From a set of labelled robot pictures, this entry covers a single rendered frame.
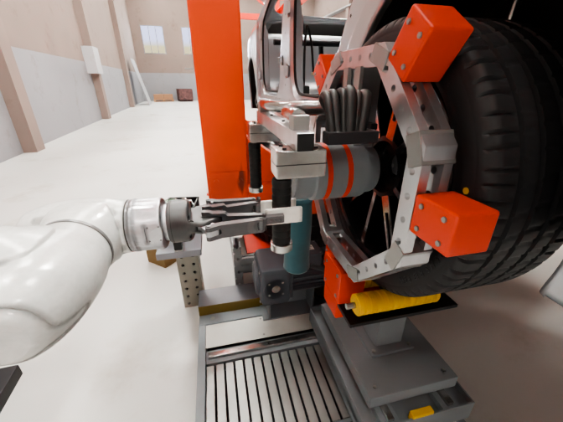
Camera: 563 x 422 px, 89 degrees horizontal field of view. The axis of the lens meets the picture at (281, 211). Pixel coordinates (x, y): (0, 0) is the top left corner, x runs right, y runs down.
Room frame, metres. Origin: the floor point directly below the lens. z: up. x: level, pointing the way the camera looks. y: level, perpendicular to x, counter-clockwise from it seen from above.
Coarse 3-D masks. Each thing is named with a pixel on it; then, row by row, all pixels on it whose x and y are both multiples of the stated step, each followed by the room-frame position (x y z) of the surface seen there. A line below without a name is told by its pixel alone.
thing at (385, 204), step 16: (384, 96) 0.91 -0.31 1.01; (384, 112) 0.78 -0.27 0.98; (384, 128) 0.76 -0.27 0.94; (384, 144) 0.78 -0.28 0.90; (400, 144) 0.69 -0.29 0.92; (384, 160) 0.79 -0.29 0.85; (400, 160) 0.66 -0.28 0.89; (384, 176) 0.78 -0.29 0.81; (400, 176) 0.65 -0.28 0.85; (368, 192) 0.93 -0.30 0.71; (384, 192) 0.72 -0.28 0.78; (352, 208) 0.87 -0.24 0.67; (368, 208) 0.88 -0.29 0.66; (384, 208) 0.69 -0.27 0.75; (352, 224) 0.82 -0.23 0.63; (368, 224) 0.75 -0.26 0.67; (384, 224) 0.83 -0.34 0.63; (368, 240) 0.75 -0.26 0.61; (384, 240) 0.75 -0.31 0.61
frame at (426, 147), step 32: (352, 64) 0.71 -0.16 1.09; (384, 64) 0.58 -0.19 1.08; (416, 96) 0.55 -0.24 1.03; (320, 128) 0.93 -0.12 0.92; (416, 128) 0.47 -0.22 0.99; (448, 128) 0.48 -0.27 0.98; (416, 160) 0.45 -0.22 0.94; (448, 160) 0.45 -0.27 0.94; (416, 192) 0.44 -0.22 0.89; (320, 224) 0.84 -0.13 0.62; (352, 256) 0.70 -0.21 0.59; (384, 256) 0.49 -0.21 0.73; (416, 256) 0.45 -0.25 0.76
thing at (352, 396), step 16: (320, 320) 0.90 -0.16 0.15; (320, 336) 0.82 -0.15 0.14; (336, 352) 0.74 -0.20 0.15; (336, 368) 0.67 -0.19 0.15; (352, 384) 0.62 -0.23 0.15; (352, 400) 0.55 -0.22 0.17; (400, 400) 0.57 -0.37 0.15; (416, 400) 0.57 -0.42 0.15; (432, 400) 0.57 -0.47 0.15; (448, 400) 0.55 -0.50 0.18; (464, 400) 0.57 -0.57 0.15; (352, 416) 0.54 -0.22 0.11; (368, 416) 0.52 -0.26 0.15; (384, 416) 0.51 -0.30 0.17; (400, 416) 0.52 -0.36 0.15; (416, 416) 0.50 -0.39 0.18; (432, 416) 0.51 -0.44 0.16; (448, 416) 0.53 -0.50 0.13; (464, 416) 0.54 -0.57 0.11
